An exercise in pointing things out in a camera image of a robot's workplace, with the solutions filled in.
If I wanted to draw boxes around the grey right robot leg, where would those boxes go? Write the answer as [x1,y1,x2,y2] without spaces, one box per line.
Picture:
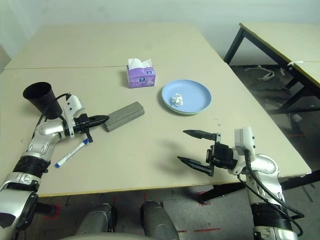
[139,201,180,240]

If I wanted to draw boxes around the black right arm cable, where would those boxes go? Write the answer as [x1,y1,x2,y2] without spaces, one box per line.
[237,149,305,237]

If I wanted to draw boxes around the beige side table black legs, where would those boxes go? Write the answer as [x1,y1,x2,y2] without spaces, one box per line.
[223,22,320,113]

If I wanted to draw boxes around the purple tissue box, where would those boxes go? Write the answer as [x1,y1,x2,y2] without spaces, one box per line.
[126,58,156,89]

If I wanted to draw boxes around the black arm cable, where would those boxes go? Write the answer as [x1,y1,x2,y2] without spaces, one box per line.
[237,149,305,237]
[37,93,71,126]

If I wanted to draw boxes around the black table frame beam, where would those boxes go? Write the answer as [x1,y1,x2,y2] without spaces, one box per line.
[37,202,57,216]
[199,169,320,205]

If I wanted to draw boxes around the beige robot torso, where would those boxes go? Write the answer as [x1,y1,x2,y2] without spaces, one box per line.
[58,232,151,240]

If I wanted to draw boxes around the grey glasses case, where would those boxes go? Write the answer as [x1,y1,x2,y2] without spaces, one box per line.
[104,101,146,133]

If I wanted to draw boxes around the grey left robot leg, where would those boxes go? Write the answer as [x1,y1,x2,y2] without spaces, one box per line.
[77,202,117,240]

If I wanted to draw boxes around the grey robot leg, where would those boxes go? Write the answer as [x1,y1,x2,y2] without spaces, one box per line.
[139,201,180,240]
[77,202,117,240]

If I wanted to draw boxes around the blue plastic plate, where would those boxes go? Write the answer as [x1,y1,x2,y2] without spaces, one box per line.
[161,79,213,115]

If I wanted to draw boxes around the white marker blue cap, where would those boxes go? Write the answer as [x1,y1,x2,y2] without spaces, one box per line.
[54,138,90,168]

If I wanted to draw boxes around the black plastic cup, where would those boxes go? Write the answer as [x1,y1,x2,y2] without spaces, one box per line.
[22,81,63,120]

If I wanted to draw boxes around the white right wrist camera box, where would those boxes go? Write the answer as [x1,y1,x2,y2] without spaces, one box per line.
[234,126,256,157]

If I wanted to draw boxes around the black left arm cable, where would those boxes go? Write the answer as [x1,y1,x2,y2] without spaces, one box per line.
[37,93,71,126]

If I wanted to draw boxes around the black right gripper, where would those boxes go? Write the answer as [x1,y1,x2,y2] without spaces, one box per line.
[176,129,238,177]

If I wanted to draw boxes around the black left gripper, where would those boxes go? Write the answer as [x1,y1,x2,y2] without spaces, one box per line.
[73,113,111,144]

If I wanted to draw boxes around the white plastic floor scrap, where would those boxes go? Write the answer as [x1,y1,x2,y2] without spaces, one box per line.
[244,64,276,81]

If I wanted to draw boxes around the white paper ball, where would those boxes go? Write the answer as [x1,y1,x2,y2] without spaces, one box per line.
[170,93,185,106]

